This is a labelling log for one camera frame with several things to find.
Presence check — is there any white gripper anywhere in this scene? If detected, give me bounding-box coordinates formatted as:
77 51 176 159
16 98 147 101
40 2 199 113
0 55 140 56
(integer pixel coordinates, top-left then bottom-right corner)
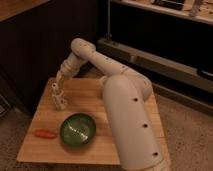
55 60 78 84

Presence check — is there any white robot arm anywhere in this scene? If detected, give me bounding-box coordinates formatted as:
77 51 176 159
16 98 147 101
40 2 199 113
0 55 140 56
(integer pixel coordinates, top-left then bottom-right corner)
52 38 171 171

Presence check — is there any green bowl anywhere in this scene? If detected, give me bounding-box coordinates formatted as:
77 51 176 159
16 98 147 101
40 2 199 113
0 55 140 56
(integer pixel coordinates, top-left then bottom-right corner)
59 113 96 148

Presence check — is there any orange carrot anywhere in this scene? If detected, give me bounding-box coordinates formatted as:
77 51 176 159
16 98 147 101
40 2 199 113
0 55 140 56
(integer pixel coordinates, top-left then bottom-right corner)
35 130 57 139

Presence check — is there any wooden table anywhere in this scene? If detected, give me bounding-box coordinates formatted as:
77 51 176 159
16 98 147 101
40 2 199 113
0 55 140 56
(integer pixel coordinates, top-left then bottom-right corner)
16 77 172 167

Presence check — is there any metal shelf rack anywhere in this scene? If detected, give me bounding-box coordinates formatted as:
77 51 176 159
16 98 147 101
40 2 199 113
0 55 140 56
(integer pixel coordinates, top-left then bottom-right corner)
97 0 213 115

